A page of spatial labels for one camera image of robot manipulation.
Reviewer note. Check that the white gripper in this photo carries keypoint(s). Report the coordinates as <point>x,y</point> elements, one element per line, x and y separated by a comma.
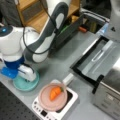
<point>27,72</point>

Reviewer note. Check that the pink plate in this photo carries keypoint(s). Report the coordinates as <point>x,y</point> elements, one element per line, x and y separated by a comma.
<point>56,104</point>

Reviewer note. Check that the orange toy carrot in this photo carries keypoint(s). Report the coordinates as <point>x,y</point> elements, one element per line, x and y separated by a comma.
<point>55,92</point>

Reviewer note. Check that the teal bowl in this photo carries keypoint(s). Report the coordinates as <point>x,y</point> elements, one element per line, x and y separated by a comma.
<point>25,85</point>

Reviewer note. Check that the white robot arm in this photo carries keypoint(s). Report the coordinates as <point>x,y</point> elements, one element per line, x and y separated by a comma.
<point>18,44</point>

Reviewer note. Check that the wooden shelf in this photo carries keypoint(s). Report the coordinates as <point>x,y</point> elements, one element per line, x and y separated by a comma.
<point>32,12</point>

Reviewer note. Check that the grey metal tray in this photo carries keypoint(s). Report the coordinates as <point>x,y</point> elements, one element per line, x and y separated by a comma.
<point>67,32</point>

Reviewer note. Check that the silver toaster oven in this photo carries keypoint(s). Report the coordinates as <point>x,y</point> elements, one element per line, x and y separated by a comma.
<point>106,90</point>

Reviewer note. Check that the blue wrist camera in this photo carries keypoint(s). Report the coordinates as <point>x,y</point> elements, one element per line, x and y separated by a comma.
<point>11,73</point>

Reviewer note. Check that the oven door with handle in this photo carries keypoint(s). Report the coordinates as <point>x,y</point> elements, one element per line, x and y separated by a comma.
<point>86,66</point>

